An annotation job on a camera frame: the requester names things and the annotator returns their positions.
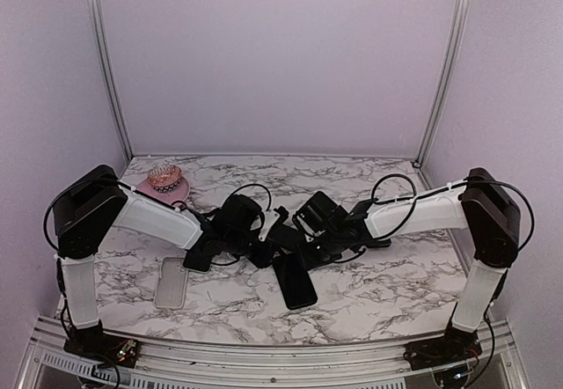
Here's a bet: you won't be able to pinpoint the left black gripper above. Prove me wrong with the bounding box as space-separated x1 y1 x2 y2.
225 230 286 269

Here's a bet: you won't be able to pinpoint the patterned red bowl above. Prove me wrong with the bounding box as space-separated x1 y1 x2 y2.
147 164 183 193

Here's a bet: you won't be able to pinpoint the left aluminium frame post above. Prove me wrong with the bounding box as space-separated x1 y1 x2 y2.
87 0 134 164

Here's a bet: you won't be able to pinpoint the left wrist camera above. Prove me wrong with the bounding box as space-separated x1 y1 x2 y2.
258 206 289 242

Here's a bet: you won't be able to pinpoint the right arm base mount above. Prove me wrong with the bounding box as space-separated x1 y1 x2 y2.
403 319 482 371

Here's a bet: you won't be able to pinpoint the pink plate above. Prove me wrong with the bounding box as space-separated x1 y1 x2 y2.
136 178 190 205

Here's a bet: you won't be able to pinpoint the black phone case camera cutouts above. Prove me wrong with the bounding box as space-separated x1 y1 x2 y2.
365 239 391 249

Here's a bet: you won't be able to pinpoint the black phone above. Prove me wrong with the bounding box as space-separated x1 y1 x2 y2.
267 224 307 253
272 254 318 311

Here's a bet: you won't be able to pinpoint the grey silicone phone case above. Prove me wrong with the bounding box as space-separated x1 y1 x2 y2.
153 257 188 310

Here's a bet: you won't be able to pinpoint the right aluminium frame post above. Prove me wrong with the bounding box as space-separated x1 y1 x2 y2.
414 0 470 169

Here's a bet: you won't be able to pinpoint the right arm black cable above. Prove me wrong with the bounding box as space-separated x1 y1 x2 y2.
342 172 537 267

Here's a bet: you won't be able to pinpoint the front aluminium rail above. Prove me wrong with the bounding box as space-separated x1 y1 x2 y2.
17 318 529 389

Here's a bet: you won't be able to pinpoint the aluminium frame post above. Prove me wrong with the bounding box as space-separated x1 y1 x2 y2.
87 0 134 164
414 0 470 169

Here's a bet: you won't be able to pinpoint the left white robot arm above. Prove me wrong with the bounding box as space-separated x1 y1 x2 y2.
44 165 281 358

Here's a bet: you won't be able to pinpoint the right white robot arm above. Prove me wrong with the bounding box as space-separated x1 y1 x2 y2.
292 167 536 361

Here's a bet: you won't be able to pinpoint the phone with white edge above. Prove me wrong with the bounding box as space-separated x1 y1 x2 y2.
182 250 213 274

